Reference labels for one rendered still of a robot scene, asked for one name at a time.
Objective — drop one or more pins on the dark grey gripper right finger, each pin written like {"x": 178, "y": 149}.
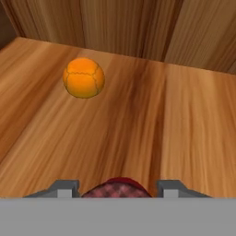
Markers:
{"x": 172, "y": 187}

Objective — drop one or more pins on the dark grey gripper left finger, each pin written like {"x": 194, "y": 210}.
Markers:
{"x": 63, "y": 187}

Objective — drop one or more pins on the jam jar with red checked lid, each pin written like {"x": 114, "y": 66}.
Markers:
{"x": 118, "y": 189}

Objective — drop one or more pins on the orange round fruit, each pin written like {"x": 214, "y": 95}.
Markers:
{"x": 83, "y": 78}

